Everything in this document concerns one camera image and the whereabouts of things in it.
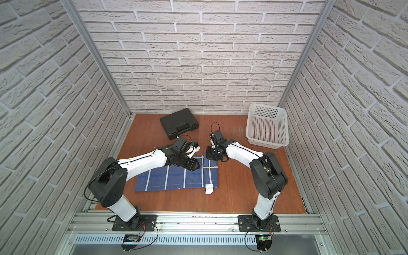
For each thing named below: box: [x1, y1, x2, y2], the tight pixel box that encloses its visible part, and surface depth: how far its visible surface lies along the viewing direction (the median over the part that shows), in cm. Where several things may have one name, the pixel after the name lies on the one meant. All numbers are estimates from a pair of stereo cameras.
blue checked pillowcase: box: [134, 155, 219, 192], surface depth 89 cm
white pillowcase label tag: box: [205, 183, 215, 195], surface depth 84 cm
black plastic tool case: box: [160, 107, 200, 140], surface depth 109 cm
